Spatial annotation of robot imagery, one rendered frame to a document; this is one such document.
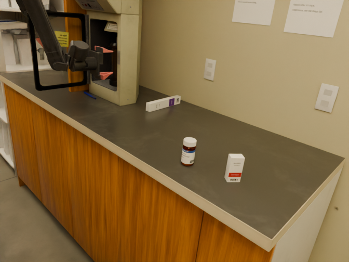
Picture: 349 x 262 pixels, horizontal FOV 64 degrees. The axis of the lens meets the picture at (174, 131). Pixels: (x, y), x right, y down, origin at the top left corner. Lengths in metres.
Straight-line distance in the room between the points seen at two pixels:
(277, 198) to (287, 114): 0.60
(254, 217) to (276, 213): 0.07
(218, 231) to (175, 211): 0.18
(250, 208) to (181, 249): 0.34
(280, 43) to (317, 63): 0.19
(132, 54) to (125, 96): 0.23
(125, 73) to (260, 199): 0.97
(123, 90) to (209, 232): 0.92
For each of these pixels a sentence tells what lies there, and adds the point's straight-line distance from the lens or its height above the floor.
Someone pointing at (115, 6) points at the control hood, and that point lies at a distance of 1.47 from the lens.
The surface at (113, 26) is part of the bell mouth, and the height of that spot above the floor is 1.34.
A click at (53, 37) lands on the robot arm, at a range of 1.19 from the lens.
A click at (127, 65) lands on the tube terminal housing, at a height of 1.16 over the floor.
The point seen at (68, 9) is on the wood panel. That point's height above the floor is 1.41.
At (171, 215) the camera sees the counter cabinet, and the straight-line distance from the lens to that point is 1.05.
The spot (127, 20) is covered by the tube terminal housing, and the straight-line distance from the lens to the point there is 1.52.
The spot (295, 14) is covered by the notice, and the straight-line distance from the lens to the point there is 1.42.
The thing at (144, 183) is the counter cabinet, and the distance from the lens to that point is 1.10.
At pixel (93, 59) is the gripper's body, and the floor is 1.22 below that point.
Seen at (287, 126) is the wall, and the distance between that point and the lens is 1.46.
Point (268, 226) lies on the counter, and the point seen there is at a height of 0.94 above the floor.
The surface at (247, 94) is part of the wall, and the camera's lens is 1.53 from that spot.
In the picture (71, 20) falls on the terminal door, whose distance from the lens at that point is 1.70.
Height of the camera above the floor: 1.44
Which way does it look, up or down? 23 degrees down
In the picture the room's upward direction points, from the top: 6 degrees clockwise
